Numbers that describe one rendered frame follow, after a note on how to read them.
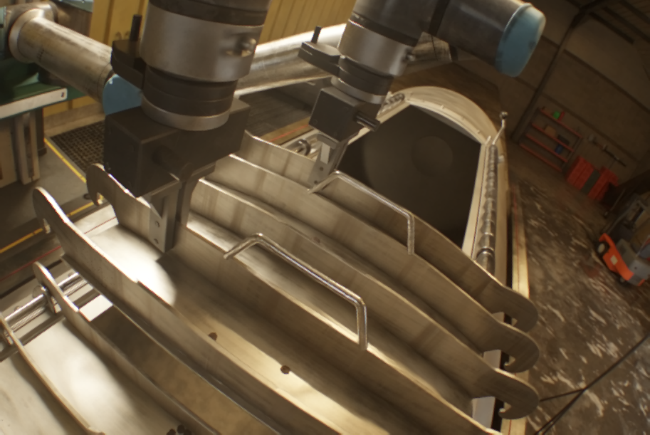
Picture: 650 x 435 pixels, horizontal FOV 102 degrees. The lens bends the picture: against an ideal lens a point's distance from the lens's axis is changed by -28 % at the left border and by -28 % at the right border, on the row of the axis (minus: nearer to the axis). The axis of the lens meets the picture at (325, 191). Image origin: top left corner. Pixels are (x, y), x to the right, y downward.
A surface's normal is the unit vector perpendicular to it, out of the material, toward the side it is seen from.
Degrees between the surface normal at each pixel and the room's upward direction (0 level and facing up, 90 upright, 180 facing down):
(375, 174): 72
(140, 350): 57
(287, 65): 100
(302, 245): 90
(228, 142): 90
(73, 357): 12
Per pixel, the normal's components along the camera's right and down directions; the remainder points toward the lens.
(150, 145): 0.84, 0.51
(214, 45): 0.44, 0.62
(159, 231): -0.43, 0.36
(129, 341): 0.90, 0.06
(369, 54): -0.25, 0.46
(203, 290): 0.25, -0.84
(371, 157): 0.00, 0.36
